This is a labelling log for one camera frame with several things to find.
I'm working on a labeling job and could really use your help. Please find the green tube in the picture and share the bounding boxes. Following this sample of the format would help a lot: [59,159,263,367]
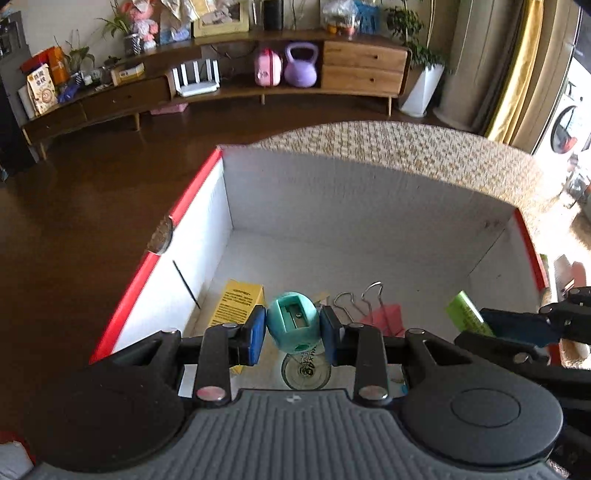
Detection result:
[445,291,495,337]

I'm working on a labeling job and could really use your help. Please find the plastic bag of fruit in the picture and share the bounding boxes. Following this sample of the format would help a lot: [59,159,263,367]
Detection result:
[321,0,359,36]

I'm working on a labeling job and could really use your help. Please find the yellow small box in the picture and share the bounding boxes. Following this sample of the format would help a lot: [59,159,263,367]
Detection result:
[208,279,267,376]

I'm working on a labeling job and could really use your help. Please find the white washing machine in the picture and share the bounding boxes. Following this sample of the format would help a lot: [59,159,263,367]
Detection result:
[536,46,591,156]

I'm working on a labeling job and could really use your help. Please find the purple kettlebell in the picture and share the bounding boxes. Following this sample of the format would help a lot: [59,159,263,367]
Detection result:
[284,42,321,89]

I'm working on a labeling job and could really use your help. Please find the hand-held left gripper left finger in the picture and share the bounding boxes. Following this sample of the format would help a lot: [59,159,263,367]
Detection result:
[90,305,268,404]

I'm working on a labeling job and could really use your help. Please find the pink toy case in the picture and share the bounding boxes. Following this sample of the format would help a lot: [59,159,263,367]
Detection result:
[254,48,284,88]

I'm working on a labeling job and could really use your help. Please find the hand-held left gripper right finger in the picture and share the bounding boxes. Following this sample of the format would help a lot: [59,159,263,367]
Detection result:
[320,305,467,402]

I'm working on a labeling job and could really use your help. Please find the yellow curtain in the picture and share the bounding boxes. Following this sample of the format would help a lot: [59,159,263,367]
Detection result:
[485,0,546,144]

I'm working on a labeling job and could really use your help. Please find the potted plant in patterned vase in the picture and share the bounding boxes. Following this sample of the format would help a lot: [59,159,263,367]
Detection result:
[98,0,142,56]

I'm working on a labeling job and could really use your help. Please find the orange package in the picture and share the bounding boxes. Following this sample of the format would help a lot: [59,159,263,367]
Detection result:
[21,46,70,86]

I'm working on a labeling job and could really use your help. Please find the tall green houseplant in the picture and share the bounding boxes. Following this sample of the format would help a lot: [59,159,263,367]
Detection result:
[385,0,451,73]

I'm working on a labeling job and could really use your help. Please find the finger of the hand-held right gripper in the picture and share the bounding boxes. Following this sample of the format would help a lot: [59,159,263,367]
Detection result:
[480,285,591,348]
[455,331,591,407]

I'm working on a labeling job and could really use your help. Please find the white and brown snack package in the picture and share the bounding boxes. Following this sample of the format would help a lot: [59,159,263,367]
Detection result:
[27,64,59,116]

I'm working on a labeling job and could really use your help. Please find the printed cloth cover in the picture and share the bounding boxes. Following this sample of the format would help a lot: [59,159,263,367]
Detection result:
[159,0,218,24]

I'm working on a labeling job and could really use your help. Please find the beige standing air conditioner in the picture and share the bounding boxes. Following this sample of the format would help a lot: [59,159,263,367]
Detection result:
[434,0,523,133]

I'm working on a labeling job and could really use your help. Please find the picture frame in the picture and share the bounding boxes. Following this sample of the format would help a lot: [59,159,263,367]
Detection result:
[193,0,250,38]

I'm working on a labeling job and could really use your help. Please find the yellow and white box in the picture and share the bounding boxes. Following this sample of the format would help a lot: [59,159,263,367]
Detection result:
[111,62,147,88]

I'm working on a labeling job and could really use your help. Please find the black speaker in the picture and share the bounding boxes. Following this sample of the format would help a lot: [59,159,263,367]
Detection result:
[263,0,285,31]

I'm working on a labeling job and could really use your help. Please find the wooden sideboard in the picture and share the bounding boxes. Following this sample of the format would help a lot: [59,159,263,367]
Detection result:
[21,28,413,160]

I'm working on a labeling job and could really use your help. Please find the red cardboard box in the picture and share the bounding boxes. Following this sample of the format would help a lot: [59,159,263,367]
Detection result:
[89,147,551,398]

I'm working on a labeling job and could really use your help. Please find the pink plush doll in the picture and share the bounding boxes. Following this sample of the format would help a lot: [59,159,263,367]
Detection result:
[119,0,160,49]

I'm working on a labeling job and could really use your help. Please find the white planter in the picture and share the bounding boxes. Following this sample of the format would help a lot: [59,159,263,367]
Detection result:
[399,65,445,118]

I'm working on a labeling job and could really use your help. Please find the black cabinet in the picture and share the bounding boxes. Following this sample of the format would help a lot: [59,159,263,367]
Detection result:
[0,55,40,174]

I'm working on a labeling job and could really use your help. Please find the pink binder clip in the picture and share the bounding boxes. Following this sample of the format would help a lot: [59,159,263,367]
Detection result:
[332,281,404,336]

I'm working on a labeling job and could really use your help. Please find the white router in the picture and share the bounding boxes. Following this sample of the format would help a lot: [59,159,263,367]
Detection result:
[172,59,222,98]

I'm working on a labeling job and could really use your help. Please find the teal pencil sharpener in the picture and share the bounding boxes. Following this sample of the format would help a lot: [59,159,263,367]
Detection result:
[266,291,322,354]

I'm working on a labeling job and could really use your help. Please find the small leafy potted plant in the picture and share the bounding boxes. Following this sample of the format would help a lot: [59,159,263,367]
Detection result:
[55,30,96,75]

